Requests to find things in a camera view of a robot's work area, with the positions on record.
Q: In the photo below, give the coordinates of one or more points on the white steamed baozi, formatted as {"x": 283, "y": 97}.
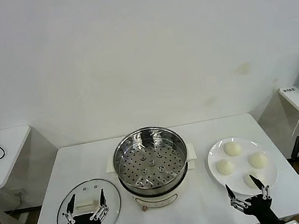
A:
{"x": 233, "y": 149}
{"x": 257, "y": 160}
{"x": 249, "y": 183}
{"x": 224, "y": 167}

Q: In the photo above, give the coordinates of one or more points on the stainless steel steamer basket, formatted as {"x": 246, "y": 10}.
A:
{"x": 120, "y": 153}

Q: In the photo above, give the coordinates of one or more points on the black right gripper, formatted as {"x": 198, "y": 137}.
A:
{"x": 260, "y": 206}

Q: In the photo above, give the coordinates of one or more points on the white wall socket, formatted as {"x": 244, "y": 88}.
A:
{"x": 17, "y": 191}

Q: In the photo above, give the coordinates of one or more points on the round white plate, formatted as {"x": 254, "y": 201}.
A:
{"x": 241, "y": 177}

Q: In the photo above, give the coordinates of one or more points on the cream electric cooker pot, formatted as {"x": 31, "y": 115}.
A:
{"x": 157, "y": 199}

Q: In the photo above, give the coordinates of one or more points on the round glass pot lid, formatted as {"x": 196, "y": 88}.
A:
{"x": 108, "y": 197}

